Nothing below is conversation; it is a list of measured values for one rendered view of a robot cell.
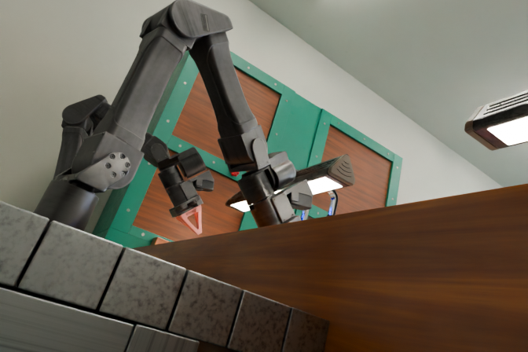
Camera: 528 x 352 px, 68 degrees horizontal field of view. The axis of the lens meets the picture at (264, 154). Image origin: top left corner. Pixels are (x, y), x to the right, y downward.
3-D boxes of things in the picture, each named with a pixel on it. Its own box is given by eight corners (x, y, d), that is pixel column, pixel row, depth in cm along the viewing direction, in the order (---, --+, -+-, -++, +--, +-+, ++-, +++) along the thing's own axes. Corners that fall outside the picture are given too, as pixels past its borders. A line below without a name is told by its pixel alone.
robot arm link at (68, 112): (174, 158, 116) (97, 102, 120) (172, 145, 108) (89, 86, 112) (147, 188, 111) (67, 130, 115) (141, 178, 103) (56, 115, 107)
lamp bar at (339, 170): (331, 172, 95) (336, 147, 98) (224, 205, 147) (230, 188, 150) (354, 185, 98) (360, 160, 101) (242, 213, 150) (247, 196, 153)
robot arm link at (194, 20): (243, 159, 80) (190, 10, 73) (276, 154, 74) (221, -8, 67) (201, 184, 71) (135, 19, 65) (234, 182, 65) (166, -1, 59)
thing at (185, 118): (109, 227, 139) (199, 31, 178) (89, 236, 185) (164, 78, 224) (379, 328, 190) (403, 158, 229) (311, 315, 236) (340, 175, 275)
